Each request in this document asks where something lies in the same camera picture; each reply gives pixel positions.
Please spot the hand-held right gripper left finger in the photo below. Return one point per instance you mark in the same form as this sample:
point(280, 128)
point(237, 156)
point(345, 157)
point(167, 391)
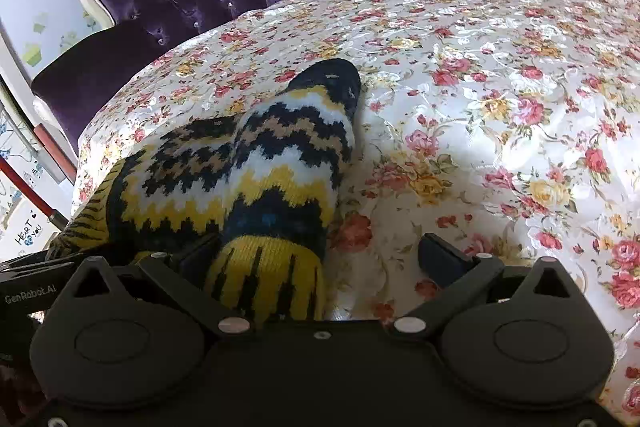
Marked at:
point(194, 257)

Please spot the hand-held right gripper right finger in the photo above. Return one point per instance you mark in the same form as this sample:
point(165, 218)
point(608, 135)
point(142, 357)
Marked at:
point(440, 253)

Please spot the yellow navy patterned knit sweater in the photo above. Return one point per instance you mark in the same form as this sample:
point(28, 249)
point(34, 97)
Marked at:
point(260, 177)

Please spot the white panel with drawings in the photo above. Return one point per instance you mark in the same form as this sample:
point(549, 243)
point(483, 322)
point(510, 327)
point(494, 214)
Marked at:
point(20, 227)

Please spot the red rod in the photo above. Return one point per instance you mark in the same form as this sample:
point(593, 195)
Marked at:
point(30, 192)

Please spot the floral satin bedspread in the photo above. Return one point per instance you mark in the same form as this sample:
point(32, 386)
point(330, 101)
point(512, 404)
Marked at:
point(475, 107)

